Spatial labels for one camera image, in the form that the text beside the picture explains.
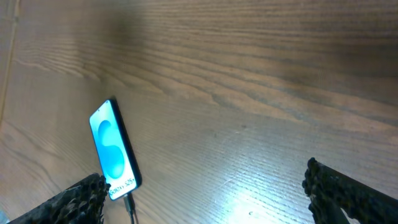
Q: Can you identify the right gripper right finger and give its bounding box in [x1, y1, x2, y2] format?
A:
[302, 157, 397, 224]

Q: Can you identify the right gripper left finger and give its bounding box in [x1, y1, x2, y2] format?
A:
[11, 173, 111, 224]

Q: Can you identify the black charger cable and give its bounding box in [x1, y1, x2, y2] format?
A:
[123, 192, 140, 224]

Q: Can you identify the blue Galaxy smartphone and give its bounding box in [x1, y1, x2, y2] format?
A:
[88, 98, 142, 200]

